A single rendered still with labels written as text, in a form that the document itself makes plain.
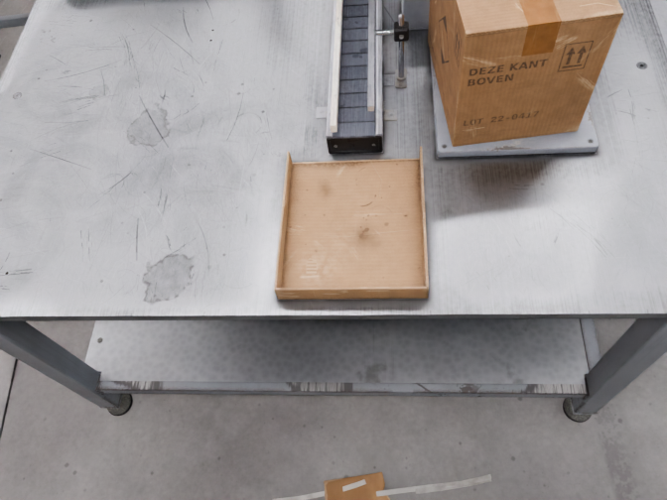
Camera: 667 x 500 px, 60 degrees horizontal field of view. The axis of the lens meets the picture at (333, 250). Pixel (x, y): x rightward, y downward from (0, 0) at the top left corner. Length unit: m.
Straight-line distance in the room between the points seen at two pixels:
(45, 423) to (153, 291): 1.06
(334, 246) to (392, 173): 0.19
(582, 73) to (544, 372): 0.83
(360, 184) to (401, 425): 0.88
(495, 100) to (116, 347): 1.25
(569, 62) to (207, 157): 0.70
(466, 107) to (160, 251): 0.62
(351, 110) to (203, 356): 0.85
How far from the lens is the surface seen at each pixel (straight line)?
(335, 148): 1.17
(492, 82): 1.06
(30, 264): 1.25
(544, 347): 1.67
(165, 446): 1.91
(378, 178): 1.14
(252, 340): 1.68
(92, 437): 2.01
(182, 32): 1.54
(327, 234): 1.07
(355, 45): 1.32
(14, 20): 3.06
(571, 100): 1.15
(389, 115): 1.24
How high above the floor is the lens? 1.75
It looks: 60 degrees down
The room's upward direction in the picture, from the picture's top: 12 degrees counter-clockwise
